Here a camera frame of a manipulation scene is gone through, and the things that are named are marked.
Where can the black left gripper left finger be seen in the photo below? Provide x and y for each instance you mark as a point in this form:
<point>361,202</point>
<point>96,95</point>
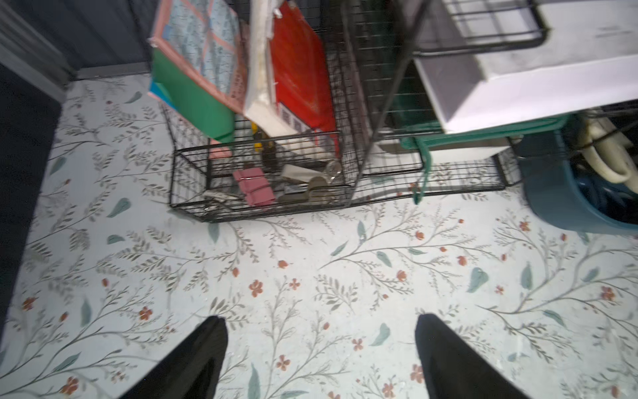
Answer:
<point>192,369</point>

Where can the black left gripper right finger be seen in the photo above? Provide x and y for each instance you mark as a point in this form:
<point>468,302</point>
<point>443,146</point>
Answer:
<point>452,369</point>

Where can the teal plastic storage box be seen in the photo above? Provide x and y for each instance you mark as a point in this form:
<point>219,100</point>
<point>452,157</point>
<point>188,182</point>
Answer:
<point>564,191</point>

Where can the cream handled kitchen scissors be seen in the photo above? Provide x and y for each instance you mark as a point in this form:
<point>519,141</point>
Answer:
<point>608,143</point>

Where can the white checkered box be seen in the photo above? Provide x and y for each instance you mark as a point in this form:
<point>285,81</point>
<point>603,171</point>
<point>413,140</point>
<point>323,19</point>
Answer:
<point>589,60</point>

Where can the beige stapler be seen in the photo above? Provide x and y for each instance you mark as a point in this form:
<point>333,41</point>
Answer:
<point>310,186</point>

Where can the yellow utility knife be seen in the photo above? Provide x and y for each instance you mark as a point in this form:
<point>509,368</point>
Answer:
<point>265,147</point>

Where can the green folder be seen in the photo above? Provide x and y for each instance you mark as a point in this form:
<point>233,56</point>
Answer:
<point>194,104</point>

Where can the white paper stack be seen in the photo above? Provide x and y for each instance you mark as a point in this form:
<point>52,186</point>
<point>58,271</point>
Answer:
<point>260,104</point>

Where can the red booklet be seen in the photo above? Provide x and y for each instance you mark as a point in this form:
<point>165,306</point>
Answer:
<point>302,84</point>

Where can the pink patterned notebook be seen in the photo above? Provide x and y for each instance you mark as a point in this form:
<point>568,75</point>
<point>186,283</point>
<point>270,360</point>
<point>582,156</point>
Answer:
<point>208,42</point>

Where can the black wire desk organizer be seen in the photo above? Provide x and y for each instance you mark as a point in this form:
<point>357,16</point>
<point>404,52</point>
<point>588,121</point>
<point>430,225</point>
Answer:
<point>392,142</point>

